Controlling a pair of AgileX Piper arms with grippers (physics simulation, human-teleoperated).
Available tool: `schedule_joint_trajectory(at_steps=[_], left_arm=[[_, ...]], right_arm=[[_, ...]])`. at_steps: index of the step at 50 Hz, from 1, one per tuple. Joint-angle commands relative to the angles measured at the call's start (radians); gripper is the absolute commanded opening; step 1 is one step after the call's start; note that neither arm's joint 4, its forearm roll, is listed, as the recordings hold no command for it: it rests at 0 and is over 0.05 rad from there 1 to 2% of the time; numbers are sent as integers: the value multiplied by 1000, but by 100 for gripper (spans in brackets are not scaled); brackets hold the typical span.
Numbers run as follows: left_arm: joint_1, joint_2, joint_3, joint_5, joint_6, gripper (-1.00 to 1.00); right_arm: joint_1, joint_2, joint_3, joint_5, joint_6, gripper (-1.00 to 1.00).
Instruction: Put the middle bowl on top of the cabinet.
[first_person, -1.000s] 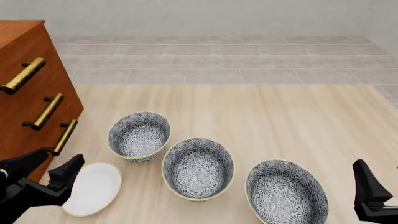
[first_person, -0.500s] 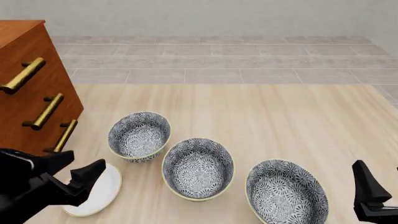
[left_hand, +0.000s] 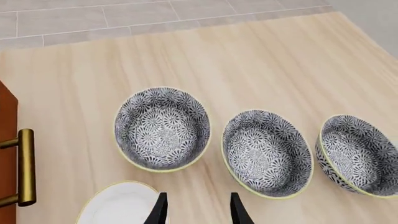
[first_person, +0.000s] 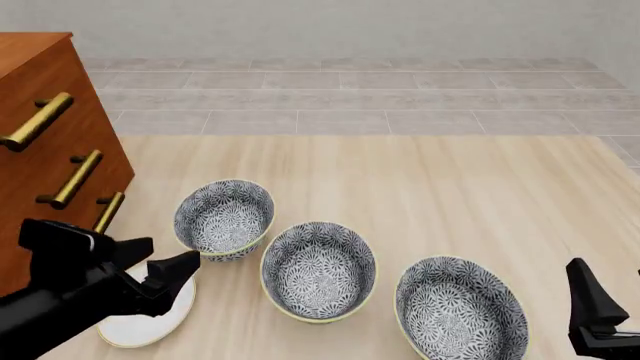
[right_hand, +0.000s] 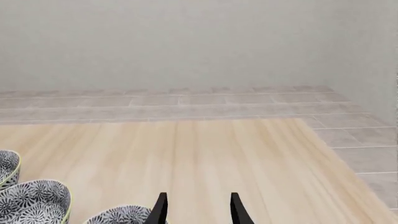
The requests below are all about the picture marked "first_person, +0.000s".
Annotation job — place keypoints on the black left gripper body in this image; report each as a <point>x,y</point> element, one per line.
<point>140,298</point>

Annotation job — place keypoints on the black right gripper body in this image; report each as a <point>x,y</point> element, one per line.
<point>605,339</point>

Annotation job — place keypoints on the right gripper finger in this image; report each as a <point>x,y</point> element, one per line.
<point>590,296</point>

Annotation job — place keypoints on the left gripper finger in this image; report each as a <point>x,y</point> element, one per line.
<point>135,251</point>
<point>172,268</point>

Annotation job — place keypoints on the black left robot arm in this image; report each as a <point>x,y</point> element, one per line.
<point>40,322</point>

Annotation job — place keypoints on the small black patterned bowl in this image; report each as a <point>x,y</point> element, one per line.
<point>225,221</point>

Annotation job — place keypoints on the large black patterned bowl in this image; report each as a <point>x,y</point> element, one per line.
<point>460,315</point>

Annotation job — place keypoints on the wooden cabinet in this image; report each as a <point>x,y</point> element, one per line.
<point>75,123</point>

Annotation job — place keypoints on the medium black patterned bowl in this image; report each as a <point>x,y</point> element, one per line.
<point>317,272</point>

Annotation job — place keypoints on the white plate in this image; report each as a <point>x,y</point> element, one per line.
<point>140,330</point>

